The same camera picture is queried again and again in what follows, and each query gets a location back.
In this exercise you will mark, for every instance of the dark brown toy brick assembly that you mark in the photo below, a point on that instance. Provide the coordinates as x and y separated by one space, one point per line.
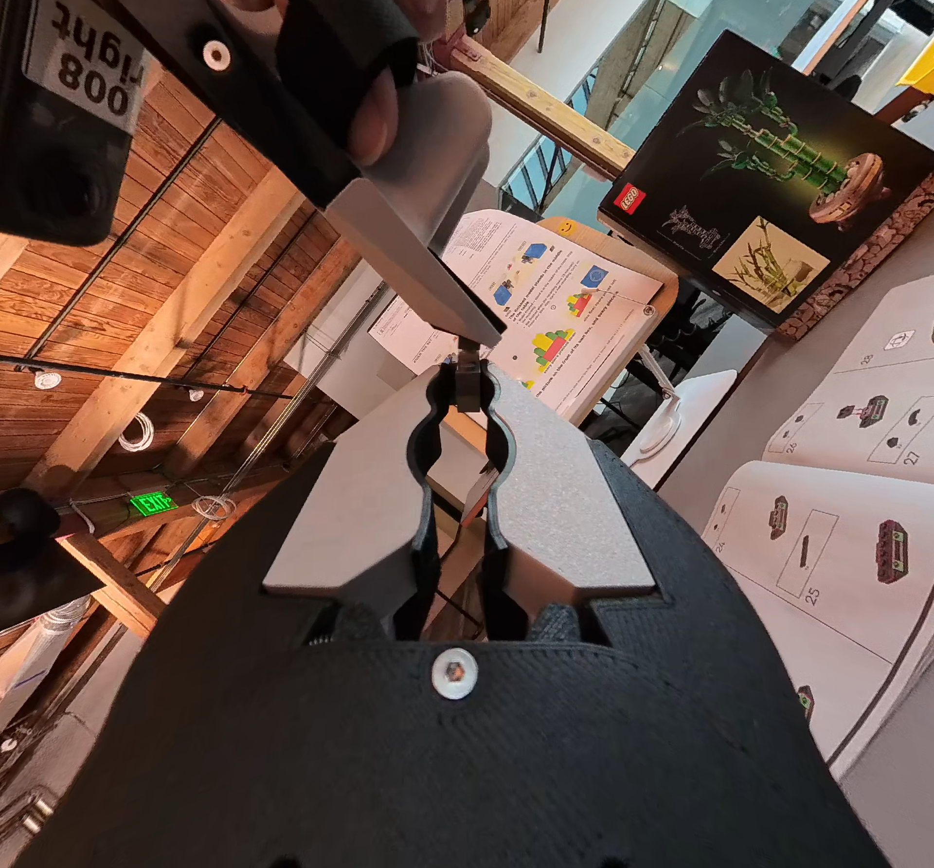
469 386

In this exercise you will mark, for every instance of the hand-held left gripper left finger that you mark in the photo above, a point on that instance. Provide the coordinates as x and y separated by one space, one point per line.
343 518

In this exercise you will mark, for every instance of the white side table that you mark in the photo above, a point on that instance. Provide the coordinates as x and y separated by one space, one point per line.
704 401

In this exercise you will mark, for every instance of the wooden board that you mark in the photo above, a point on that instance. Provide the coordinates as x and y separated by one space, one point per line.
627 247

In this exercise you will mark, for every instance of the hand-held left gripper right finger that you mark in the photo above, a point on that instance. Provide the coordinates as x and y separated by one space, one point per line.
576 510

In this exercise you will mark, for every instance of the white instruction booklet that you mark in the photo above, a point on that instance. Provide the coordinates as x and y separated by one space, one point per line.
839 554

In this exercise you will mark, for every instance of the printed instruction sheet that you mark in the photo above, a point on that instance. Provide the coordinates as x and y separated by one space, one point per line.
584 313

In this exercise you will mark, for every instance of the small white paper sheet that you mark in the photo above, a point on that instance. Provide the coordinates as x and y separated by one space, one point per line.
405 335

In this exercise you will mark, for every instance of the black toy set box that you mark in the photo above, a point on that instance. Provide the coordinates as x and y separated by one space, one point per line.
730 153

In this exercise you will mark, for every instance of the green exit sign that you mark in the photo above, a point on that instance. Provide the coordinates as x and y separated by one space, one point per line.
153 503

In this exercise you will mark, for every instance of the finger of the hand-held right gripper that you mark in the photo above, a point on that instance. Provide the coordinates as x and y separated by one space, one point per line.
408 255

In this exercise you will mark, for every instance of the grey desk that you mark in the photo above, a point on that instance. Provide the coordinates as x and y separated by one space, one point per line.
719 445

